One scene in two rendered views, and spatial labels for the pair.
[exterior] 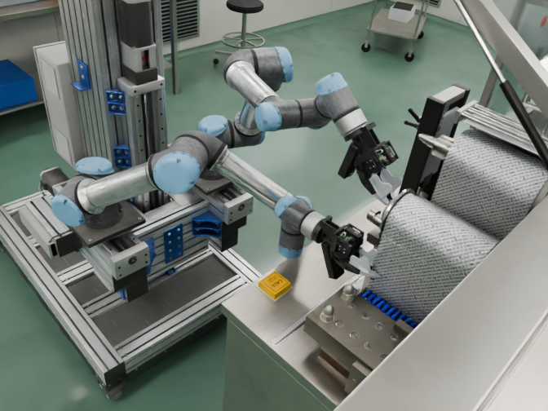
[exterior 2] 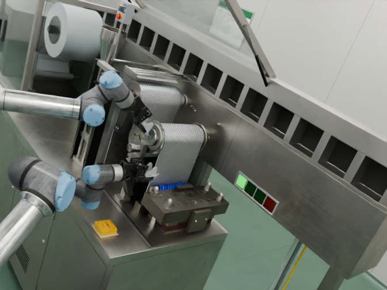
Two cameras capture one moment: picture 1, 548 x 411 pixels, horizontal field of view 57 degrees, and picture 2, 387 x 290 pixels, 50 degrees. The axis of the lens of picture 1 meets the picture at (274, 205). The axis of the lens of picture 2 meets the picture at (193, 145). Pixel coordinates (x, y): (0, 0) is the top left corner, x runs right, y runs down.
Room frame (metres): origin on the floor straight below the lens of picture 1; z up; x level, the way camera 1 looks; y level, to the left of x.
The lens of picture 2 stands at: (0.76, 1.38, 1.94)
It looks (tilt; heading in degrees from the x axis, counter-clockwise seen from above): 21 degrees down; 273
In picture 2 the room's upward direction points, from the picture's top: 21 degrees clockwise
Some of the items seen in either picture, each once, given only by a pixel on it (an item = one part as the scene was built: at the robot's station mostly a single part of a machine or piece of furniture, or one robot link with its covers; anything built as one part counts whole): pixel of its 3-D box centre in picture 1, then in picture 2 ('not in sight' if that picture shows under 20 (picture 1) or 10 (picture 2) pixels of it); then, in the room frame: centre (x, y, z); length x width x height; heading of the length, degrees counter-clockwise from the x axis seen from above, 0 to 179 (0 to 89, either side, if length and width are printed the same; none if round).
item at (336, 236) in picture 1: (338, 240); (131, 170); (1.04, -0.18, 1.12); 0.12 x 0.08 x 0.09; 49
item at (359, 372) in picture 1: (366, 390); (198, 220); (0.69, -0.27, 0.97); 0.10 x 0.03 x 0.11; 49
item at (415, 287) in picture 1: (413, 286); (174, 166); (0.89, -0.36, 1.13); 0.23 x 0.01 x 0.18; 49
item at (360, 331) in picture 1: (386, 355); (186, 202); (0.77, -0.32, 1.00); 0.40 x 0.16 x 0.06; 49
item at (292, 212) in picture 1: (294, 214); (98, 175); (1.15, -0.06, 1.11); 0.11 x 0.08 x 0.09; 49
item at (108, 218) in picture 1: (100, 204); not in sight; (1.38, 0.61, 0.87); 0.15 x 0.15 x 0.10
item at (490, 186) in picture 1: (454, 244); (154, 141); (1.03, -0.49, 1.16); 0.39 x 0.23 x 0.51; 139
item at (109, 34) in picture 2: not in sight; (113, 35); (1.49, -0.86, 1.50); 0.14 x 0.14 x 0.06
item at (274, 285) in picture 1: (274, 285); (105, 227); (1.05, -0.03, 0.91); 0.07 x 0.07 x 0.02; 49
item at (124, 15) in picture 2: not in sight; (124, 12); (1.41, -0.69, 1.66); 0.07 x 0.07 x 0.10; 57
